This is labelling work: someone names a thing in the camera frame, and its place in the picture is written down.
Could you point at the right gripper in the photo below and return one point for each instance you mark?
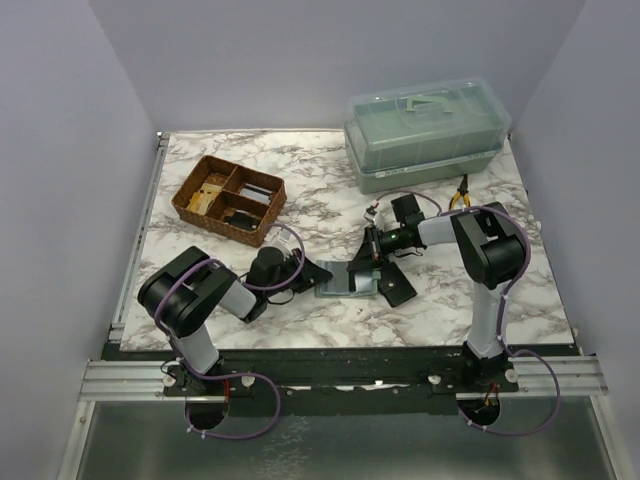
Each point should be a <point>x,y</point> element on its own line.
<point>371,253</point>

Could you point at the yellow handled pliers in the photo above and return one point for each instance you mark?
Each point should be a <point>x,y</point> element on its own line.
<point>461,196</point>

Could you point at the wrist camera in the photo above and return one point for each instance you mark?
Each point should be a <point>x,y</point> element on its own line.
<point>373,216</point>
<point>283,240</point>

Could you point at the black card holder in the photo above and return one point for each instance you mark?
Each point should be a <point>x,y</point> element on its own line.
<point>394,286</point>

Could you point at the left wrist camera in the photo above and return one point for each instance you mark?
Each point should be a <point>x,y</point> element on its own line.
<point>283,240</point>

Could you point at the green card holder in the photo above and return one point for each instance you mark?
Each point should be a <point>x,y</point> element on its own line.
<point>339,285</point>

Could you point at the woven brown basket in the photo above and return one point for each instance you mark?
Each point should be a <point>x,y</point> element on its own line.
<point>231,200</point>

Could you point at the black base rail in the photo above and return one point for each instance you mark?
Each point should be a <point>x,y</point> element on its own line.
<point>342,381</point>

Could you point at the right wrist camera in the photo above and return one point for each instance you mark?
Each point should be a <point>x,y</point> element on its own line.
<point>373,216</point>

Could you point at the aluminium frame rail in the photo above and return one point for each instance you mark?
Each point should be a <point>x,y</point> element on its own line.
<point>118,321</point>

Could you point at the translucent green storage box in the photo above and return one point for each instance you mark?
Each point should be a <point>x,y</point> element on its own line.
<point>425,133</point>

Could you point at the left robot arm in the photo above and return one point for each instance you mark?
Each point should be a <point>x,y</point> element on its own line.
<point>181,296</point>

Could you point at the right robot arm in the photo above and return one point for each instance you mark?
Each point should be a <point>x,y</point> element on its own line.
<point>495,252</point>

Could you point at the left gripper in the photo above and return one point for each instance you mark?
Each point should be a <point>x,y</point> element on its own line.
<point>310,276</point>

